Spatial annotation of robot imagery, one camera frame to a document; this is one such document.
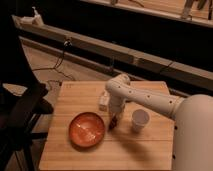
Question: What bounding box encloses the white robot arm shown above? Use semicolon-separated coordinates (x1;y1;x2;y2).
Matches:
105;74;213;171

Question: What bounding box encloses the orange bowl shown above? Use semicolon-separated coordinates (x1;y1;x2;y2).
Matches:
69;112;105;148

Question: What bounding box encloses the black chair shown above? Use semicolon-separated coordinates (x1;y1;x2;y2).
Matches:
0;83;53;171

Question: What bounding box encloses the black floor cable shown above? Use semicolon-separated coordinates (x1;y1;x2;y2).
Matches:
31;39;77;82

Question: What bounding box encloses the white pump dispenser bottle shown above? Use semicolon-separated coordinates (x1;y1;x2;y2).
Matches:
32;6;44;26

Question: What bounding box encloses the white squeeze bottle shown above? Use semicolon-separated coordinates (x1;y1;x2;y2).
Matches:
98;91;109;111

